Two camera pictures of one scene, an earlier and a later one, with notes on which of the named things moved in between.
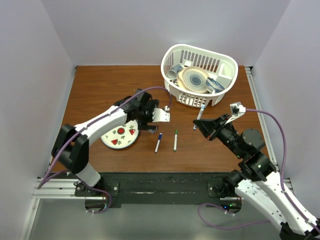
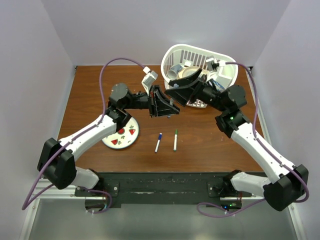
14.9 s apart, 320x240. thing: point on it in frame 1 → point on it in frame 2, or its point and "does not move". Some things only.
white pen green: x=175 y=143 does not move
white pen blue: x=158 y=143 does not move
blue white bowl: x=214 y=85 does not move
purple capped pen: x=202 y=108 → x=170 y=107
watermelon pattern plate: x=122 y=137 does not move
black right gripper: x=210 y=127 → x=183 y=95
